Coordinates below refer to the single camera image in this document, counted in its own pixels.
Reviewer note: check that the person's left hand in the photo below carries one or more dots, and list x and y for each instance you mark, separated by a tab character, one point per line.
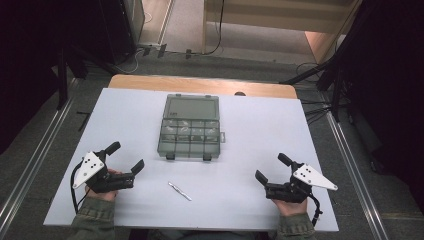
107	194

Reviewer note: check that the black metal stand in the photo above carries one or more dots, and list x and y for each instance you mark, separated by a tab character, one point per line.
336	90
62	80

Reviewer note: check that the white board mat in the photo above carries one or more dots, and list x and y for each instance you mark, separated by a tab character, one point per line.
233	150

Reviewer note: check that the person's right hand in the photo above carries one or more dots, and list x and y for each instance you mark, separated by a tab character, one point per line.
290	208

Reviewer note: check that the wooden table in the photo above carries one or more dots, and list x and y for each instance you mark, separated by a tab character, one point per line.
200	85

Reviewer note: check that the light wooden cabinet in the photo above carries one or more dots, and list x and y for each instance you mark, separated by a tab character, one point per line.
266	20

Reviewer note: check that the grey clear compartment organizer box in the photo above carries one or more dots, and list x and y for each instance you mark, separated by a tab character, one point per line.
189	126

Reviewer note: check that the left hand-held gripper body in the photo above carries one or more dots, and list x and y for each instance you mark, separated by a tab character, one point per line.
100	178

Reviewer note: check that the small dark knob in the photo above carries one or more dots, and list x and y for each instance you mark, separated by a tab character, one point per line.
240	94

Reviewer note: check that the dark cabinet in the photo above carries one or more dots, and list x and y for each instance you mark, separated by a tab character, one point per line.
123	26

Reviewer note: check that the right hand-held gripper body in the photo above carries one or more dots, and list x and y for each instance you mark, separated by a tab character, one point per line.
293	190

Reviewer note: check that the metal floor rail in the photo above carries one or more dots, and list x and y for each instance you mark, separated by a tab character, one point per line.
33	160
356	173

